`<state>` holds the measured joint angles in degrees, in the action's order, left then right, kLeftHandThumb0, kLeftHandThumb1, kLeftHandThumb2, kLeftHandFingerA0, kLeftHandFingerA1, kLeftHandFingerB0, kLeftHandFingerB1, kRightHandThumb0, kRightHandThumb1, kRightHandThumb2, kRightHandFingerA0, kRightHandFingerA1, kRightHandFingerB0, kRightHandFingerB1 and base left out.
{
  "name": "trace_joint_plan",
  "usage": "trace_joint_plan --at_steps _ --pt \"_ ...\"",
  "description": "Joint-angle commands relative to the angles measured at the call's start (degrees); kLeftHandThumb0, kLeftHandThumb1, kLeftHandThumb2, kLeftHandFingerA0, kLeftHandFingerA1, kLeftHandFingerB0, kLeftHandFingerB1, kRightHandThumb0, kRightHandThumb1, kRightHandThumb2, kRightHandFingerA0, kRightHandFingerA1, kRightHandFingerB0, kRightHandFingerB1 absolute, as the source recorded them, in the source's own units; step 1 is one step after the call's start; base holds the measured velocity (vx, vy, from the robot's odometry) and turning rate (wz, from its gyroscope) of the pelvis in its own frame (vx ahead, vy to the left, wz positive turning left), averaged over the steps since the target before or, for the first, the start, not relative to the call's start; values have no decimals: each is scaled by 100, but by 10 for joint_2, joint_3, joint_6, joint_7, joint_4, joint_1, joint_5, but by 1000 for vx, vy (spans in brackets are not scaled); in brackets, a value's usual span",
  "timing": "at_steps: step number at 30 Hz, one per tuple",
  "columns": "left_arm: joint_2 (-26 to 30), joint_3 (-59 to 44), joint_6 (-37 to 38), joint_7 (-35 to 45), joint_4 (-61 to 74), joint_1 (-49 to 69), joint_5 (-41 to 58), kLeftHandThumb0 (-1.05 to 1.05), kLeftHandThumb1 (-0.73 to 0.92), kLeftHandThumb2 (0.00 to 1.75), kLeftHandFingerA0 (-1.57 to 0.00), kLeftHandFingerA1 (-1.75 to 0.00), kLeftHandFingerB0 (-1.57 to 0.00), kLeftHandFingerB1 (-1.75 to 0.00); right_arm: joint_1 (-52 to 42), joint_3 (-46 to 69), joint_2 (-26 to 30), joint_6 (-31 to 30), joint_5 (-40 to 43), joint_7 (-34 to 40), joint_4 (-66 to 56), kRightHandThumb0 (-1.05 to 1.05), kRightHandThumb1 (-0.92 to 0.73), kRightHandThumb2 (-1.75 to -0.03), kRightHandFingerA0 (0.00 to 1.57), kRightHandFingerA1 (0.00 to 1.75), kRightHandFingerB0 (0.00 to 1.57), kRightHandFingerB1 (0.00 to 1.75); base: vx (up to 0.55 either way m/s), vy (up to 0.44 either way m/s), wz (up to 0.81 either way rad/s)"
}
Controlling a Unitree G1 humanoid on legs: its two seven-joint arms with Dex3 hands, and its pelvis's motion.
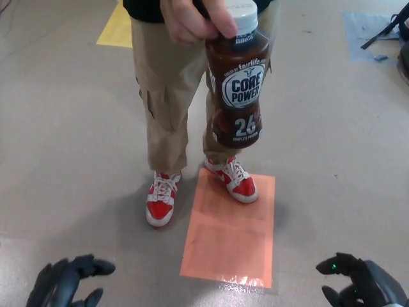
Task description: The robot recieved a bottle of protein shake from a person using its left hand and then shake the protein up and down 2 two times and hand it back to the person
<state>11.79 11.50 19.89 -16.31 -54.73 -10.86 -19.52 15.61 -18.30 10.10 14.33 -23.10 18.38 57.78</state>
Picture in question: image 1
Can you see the red white sneaker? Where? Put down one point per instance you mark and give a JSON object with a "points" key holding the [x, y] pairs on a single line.
{"points": [[159, 211], [243, 188]]}

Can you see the brown protein shake bottle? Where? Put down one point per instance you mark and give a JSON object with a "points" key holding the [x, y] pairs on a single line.
{"points": [[238, 96]]}

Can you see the blue floor sheet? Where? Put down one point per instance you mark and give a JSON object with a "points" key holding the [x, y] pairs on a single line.
{"points": [[361, 35]]}

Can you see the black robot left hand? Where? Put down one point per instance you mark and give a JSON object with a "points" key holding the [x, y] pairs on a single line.
{"points": [[60, 281]]}

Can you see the dark round object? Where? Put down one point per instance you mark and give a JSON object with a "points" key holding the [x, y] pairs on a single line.
{"points": [[405, 60]]}

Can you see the yellow floor marking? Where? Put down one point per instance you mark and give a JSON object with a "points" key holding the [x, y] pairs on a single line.
{"points": [[118, 28]]}

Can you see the orange floor sheet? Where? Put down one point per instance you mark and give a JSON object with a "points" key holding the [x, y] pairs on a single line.
{"points": [[227, 243]]}

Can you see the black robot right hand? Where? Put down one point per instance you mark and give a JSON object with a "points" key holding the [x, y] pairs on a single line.
{"points": [[377, 288]]}

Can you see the khaki cargo trousers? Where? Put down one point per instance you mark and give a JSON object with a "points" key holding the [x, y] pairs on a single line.
{"points": [[166, 80]]}

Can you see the person's bare hand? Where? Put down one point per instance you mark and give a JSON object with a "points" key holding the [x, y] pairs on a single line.
{"points": [[191, 19]]}

